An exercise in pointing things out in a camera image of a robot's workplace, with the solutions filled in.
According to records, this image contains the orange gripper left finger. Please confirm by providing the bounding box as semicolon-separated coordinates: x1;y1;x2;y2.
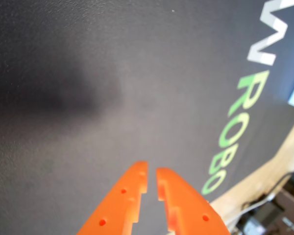
76;161;149;235

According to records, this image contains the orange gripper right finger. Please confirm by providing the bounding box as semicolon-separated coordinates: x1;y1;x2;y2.
156;167;232;235

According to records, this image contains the black device with label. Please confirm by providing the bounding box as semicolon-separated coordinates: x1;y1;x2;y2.
235;188;294;235

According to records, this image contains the dark mat with WOWROBO print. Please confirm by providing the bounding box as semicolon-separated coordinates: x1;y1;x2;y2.
0;0;294;235

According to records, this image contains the white cable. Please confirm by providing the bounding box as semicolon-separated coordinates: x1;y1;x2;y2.
240;193;276;212

